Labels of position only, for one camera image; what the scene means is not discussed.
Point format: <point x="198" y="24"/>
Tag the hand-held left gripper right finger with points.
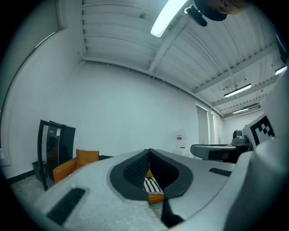
<point x="180" y="178"/>

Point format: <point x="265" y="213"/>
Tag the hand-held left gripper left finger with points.
<point x="117" y="178"/>

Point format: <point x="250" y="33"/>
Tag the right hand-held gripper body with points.
<point x="203" y="150"/>

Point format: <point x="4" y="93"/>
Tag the black white striped cushion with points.
<point x="152" y="185"/>

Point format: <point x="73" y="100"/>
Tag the grey door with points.
<point x="201" y="130"/>

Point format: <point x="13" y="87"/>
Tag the white appliance with red label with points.
<point x="180" y="139"/>

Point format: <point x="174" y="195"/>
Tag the orange sofa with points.
<point x="65" y="169"/>

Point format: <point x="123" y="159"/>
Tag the long ceiling light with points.
<point x="237" y="90"/>
<point x="281" y="70"/>
<point x="167" y="15"/>
<point x="240" y="110"/>

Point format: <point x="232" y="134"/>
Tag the black cabinet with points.
<point x="65" y="144"/>

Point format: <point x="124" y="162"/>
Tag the black bin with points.
<point x="38" y="170"/>

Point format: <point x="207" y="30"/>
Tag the person's head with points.
<point x="236" y="5"/>

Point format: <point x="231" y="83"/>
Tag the grey gripper camera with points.
<point x="239" y="137"/>

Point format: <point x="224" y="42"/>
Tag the black head-worn camera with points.
<point x="203" y="11"/>

